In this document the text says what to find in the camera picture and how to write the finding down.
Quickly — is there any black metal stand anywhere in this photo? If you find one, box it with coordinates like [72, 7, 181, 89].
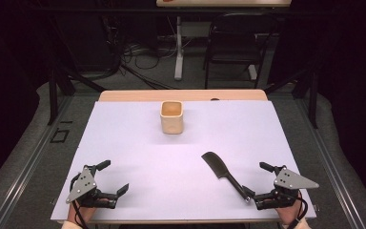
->
[263, 61, 319, 130]
[46, 61, 108, 126]

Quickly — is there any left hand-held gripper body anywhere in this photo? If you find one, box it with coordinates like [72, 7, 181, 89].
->
[65, 164, 119, 210]

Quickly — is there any bundle of floor cables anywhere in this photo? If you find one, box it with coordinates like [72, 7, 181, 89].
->
[119, 40, 179, 91]

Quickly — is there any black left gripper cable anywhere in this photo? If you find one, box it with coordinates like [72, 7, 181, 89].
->
[69, 173, 90, 229]

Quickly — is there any wooden desk with white legs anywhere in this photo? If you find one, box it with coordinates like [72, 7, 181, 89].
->
[155, 0, 293, 82]

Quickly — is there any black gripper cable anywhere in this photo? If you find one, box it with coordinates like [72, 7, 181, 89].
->
[69, 173, 90, 229]
[294, 190, 310, 229]

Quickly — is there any black cleaver knife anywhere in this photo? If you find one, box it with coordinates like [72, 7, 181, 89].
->
[200, 151, 253, 203]

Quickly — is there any white table board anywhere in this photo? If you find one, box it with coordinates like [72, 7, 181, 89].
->
[50, 100, 317, 223]

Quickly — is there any light wooden table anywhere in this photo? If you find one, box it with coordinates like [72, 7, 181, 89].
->
[56, 89, 313, 225]

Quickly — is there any metal floor rail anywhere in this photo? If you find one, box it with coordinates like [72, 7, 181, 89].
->
[0, 94, 74, 229]
[294, 94, 366, 229]

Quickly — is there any person's left hand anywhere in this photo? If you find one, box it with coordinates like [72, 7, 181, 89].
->
[67, 198, 110, 224]

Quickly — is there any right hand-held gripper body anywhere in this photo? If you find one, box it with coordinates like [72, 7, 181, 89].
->
[253, 165, 320, 211]

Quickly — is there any beige square cup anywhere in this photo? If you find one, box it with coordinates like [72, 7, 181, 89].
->
[159, 100, 185, 135]

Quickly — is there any black folding chair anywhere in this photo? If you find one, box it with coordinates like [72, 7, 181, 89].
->
[202, 12, 280, 91]

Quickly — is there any person's right hand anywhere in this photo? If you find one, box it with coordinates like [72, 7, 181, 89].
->
[274, 199, 305, 227]

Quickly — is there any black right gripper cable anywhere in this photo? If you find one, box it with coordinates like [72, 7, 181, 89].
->
[294, 190, 310, 229]

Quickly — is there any black curtain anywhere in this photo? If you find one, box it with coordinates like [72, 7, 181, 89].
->
[317, 0, 366, 209]
[0, 0, 47, 196]

